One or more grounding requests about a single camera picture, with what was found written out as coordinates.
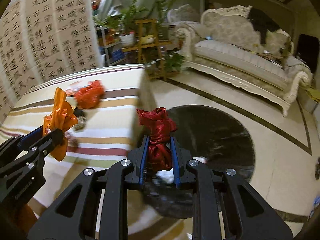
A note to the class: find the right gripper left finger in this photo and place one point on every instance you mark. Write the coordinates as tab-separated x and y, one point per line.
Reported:
94	196

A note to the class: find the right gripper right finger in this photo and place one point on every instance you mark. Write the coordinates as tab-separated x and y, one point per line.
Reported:
225	206

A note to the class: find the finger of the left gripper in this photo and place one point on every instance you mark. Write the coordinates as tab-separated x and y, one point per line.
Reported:
27	160
11	148

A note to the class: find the orange plastic wrapper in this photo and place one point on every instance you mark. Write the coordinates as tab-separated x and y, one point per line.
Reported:
63	118

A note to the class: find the white paper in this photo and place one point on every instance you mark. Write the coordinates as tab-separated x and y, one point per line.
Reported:
166	176

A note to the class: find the dark red foil wrapper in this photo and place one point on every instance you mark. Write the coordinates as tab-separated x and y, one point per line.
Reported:
160	128

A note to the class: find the black lined trash bin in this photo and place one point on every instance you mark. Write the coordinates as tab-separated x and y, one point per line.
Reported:
208	133

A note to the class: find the striped tablecloth table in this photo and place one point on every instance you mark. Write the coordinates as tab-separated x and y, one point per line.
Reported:
112	128

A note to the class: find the red orange plastic bag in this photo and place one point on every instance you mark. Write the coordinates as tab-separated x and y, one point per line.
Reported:
86	93

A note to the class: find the calligraphy folding screen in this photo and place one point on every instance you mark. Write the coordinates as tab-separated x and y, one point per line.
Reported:
42	40

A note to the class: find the cardboard box beside sofa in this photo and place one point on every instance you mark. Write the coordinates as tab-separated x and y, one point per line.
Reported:
306	101

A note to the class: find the wooden plant stand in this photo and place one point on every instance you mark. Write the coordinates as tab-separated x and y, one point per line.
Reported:
148	47

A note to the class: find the small floor green plant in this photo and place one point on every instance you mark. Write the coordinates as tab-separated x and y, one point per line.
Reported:
173	62

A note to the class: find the potted plant white pot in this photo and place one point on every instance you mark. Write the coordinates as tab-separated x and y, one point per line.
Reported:
123	22

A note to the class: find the ornate white grey sofa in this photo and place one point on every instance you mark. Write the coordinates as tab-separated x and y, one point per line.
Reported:
226	44

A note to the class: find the black garment on sofa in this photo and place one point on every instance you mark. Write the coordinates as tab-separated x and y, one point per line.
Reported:
262	23

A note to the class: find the tall green potted plant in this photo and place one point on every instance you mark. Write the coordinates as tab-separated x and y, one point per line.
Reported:
162	7

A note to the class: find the ornate grey armchair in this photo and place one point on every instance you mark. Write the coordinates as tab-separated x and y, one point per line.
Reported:
184	13

